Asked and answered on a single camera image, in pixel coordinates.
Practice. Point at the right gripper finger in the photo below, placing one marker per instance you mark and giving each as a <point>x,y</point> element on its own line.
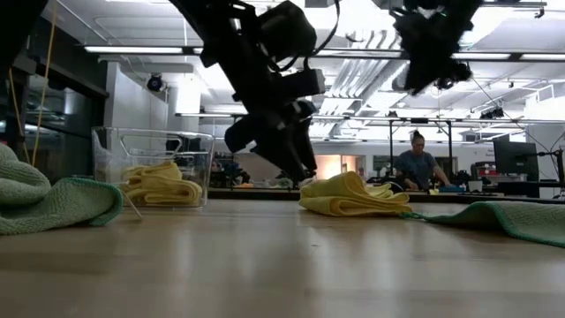
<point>419,83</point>

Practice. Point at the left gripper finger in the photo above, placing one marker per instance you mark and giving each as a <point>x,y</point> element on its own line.
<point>282,154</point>
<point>305,146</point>

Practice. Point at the yellow microfiber towel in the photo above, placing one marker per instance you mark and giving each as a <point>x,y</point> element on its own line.
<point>154,170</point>
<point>172,192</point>
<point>344,194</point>

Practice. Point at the clear plastic bin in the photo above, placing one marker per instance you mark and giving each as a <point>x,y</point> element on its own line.
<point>198,146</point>

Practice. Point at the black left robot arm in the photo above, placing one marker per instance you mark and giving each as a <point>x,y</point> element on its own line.
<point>212,26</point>

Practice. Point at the green microfiber towel white tag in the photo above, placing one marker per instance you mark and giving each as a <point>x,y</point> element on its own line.
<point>44,203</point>

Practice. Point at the black ceiling track light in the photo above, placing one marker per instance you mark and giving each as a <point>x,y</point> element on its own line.
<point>492,114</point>
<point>459,76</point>

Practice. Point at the person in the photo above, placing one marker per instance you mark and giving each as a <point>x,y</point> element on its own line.
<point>417,165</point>

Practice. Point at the black ceiling spotlight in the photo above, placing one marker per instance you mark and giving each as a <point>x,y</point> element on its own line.
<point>154,82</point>

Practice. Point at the black computer monitor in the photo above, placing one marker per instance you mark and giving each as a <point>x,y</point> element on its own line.
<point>515,158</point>

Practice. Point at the long ceiling light strip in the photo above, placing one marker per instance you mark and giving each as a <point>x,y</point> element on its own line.
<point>132,49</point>

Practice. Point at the black background gantry frame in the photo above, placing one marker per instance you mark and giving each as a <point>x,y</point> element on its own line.
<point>449,141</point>

